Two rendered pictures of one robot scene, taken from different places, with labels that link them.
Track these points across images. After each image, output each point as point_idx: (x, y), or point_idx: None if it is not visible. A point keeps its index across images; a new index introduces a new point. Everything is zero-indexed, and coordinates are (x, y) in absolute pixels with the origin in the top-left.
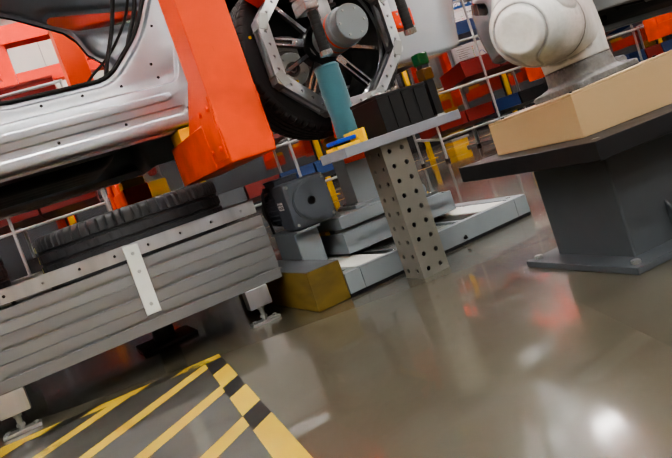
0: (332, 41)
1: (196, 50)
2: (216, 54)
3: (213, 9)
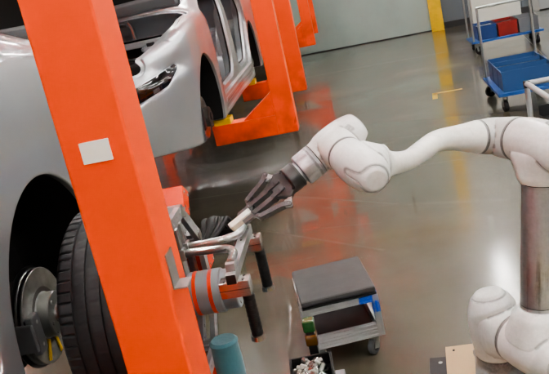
0: (217, 309)
1: (193, 371)
2: (199, 368)
3: (189, 313)
